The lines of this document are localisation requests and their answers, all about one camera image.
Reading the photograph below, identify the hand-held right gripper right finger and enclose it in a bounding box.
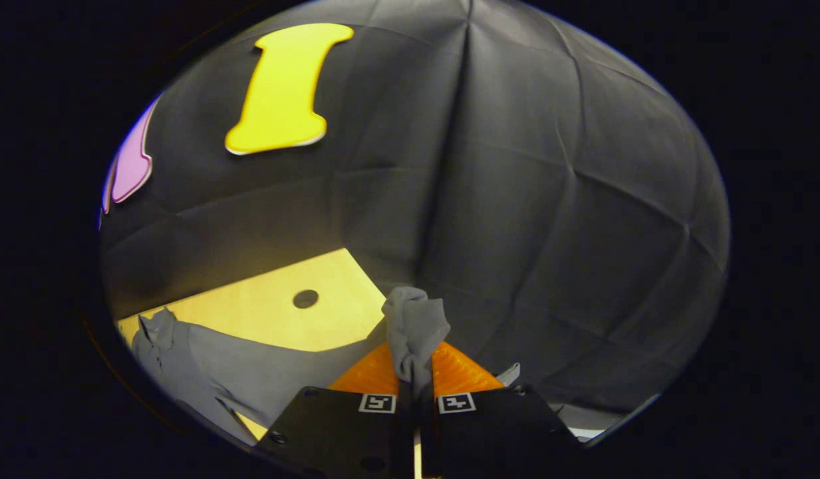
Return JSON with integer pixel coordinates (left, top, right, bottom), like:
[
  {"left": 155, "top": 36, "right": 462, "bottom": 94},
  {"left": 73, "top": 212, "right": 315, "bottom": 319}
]
[{"left": 420, "top": 341, "right": 583, "bottom": 479}]

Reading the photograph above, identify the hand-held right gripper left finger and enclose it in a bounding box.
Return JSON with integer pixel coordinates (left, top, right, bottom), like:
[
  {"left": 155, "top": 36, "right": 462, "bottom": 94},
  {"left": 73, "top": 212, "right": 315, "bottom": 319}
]
[{"left": 253, "top": 341, "right": 417, "bottom": 479}]

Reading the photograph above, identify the grey collared shirt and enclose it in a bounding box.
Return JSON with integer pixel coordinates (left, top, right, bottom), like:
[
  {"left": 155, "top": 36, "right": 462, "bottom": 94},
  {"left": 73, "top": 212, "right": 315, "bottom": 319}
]
[{"left": 130, "top": 286, "right": 523, "bottom": 446}]

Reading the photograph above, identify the black backdrop cloth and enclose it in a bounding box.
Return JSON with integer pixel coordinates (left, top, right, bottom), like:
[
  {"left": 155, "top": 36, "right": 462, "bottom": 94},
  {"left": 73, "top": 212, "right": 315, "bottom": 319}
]
[{"left": 98, "top": 0, "right": 731, "bottom": 440}]

